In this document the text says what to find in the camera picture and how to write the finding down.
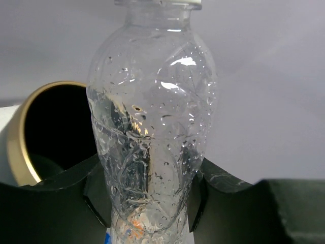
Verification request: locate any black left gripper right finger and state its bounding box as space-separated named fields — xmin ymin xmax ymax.
xmin=187 ymin=160 xmax=324 ymax=243

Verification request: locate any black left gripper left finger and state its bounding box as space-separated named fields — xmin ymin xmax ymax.
xmin=1 ymin=155 xmax=108 ymax=243

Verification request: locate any crushed clear bottle white cap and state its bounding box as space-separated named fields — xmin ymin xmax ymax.
xmin=86 ymin=1 xmax=217 ymax=243

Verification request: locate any dark blue gold-rimmed bin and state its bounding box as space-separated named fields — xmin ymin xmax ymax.
xmin=1 ymin=81 xmax=96 ymax=187

